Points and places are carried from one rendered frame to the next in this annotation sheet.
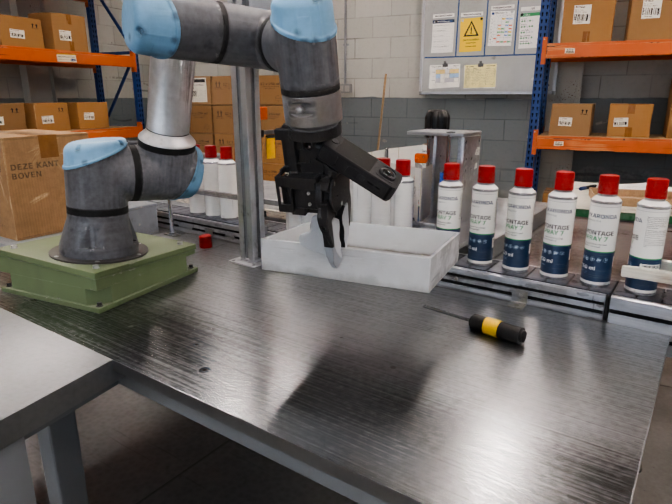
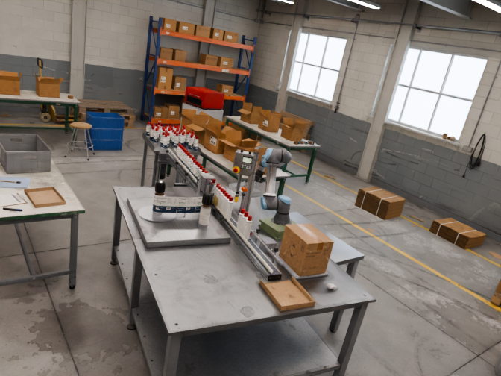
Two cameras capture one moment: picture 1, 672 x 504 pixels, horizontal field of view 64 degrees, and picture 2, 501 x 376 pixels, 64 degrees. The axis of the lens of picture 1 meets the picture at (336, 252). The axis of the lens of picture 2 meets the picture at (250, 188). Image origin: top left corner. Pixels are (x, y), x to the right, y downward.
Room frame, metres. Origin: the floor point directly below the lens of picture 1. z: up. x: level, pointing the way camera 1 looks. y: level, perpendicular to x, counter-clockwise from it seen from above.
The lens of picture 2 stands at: (4.24, 1.64, 2.35)
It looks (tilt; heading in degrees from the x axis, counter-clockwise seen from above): 20 degrees down; 206
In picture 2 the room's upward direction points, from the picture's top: 11 degrees clockwise
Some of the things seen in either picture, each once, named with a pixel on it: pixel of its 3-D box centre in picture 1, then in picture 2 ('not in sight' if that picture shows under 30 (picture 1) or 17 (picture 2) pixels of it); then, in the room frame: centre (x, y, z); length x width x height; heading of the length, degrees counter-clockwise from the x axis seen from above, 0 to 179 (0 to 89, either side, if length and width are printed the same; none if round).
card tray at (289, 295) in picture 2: not in sight; (286, 292); (1.98, 0.97, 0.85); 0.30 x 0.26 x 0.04; 55
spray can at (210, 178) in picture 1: (212, 181); (244, 223); (1.55, 0.36, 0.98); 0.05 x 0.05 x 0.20
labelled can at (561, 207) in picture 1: (559, 225); not in sight; (1.00, -0.43, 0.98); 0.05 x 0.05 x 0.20
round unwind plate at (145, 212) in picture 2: not in sight; (156, 213); (1.80, -0.33, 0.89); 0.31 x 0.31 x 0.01
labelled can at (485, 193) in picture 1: (483, 215); not in sight; (1.08, -0.30, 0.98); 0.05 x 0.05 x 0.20
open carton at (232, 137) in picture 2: not in sight; (239, 148); (-0.58, -0.94, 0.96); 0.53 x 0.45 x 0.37; 156
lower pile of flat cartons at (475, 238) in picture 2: not in sight; (457, 232); (-2.77, 2.08, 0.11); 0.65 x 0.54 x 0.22; 62
